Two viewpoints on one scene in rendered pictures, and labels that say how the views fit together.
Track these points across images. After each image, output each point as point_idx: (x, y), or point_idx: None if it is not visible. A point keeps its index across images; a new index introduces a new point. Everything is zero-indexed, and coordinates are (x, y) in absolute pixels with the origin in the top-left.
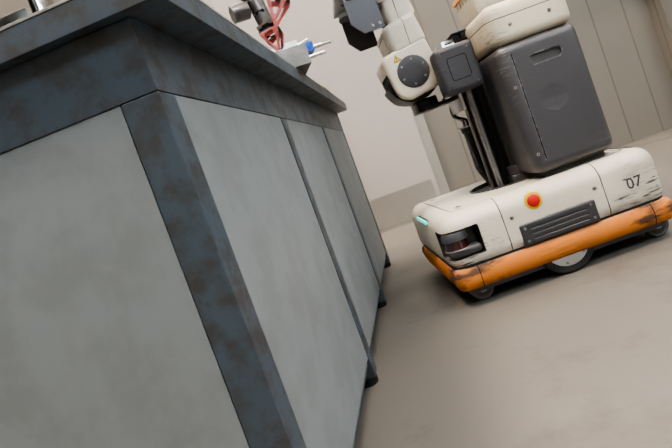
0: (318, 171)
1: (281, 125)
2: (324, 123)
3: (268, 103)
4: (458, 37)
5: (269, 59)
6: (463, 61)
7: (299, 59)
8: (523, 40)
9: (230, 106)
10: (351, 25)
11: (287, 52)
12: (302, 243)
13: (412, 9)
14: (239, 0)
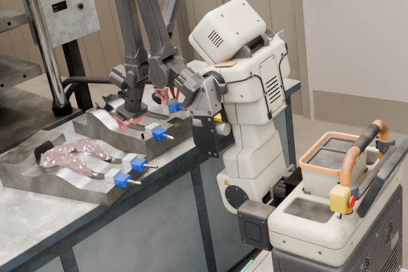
0: (124, 249)
1: (56, 262)
2: (206, 157)
3: (37, 261)
4: (289, 187)
5: (19, 263)
6: (257, 230)
7: (102, 201)
8: (294, 257)
9: None
10: (194, 143)
11: (95, 193)
12: None
13: (256, 146)
14: (147, 50)
